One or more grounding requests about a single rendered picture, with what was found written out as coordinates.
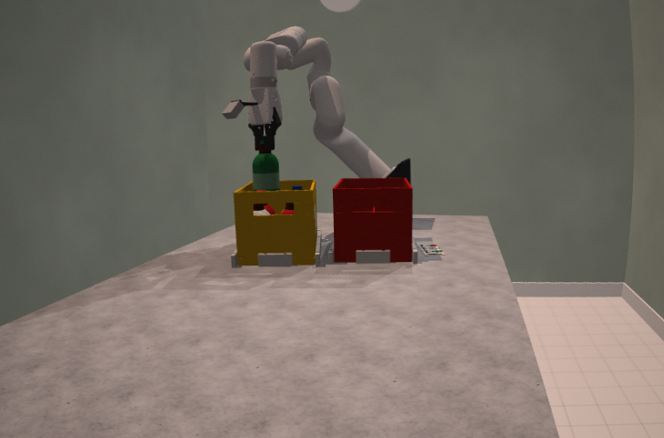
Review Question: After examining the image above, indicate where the dark red crate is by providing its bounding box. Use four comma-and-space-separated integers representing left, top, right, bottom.
333, 178, 412, 263

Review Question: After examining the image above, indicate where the olive-brown crate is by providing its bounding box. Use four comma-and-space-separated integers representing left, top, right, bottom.
233, 180, 317, 266

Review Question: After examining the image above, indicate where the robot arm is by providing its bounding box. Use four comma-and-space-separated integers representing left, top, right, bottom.
244, 26, 396, 178

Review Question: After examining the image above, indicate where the white paper card with colored marks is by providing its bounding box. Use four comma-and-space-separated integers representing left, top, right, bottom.
415, 241, 445, 256

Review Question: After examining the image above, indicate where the white bottle with grey label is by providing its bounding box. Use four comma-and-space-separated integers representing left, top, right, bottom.
254, 203, 271, 215

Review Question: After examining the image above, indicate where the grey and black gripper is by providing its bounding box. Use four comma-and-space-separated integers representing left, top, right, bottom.
248, 87, 282, 151

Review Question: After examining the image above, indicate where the green bottle with pale green label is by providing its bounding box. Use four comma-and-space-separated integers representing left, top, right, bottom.
253, 141, 280, 191

